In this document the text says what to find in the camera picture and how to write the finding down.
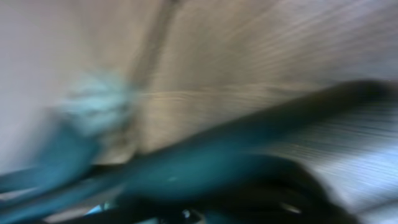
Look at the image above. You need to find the black cable bundle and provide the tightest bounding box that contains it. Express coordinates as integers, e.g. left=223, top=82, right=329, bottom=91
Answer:
left=0, top=70, right=398, bottom=224

